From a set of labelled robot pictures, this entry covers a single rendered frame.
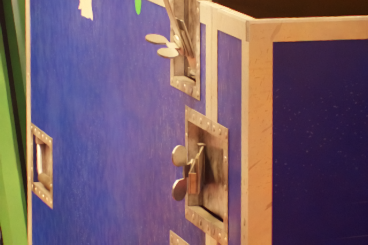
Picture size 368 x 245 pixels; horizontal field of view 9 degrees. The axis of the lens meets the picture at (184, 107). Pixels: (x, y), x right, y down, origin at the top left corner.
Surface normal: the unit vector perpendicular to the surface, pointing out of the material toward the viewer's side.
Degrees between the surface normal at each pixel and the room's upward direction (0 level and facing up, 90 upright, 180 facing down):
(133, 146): 90
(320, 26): 90
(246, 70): 90
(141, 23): 90
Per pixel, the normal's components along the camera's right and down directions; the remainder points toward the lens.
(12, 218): 0.58, -0.12
